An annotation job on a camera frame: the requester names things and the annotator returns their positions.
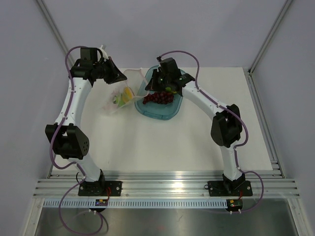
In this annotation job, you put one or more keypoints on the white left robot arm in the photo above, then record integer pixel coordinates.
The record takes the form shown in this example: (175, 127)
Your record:
(69, 145)

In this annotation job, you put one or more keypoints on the orange toy peach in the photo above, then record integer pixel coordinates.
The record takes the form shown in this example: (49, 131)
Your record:
(128, 93)

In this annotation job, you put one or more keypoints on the right aluminium frame post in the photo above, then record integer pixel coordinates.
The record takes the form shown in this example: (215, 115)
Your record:
(270, 35)

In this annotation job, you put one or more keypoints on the aluminium frame post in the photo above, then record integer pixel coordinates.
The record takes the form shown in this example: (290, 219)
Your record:
(270, 35)
(50, 22)

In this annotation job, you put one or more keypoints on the teal plastic tray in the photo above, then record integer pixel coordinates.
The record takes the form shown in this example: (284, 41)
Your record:
(155, 110)

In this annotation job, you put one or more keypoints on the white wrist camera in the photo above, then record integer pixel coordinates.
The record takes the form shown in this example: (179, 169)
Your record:
(103, 55)
(161, 61)

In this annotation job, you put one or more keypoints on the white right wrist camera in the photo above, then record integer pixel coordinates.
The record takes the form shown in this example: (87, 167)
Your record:
(161, 61)

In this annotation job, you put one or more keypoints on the clear zip top bag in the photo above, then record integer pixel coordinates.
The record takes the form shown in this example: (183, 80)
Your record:
(134, 79)

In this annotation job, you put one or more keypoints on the white slotted cable duct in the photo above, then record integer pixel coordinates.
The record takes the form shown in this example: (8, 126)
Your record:
(137, 203)

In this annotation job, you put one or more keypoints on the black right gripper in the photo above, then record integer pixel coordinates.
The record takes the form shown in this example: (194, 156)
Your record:
(152, 85)

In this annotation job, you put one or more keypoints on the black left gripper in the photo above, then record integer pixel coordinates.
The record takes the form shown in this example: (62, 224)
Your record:
(115, 75)

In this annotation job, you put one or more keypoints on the purple toy grape bunch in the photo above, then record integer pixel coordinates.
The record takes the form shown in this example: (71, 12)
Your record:
(159, 98)

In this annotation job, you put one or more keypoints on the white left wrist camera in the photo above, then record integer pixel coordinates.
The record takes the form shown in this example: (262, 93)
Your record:
(103, 55)

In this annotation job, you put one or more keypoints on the left aluminium frame post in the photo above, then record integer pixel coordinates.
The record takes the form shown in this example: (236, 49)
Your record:
(50, 22)

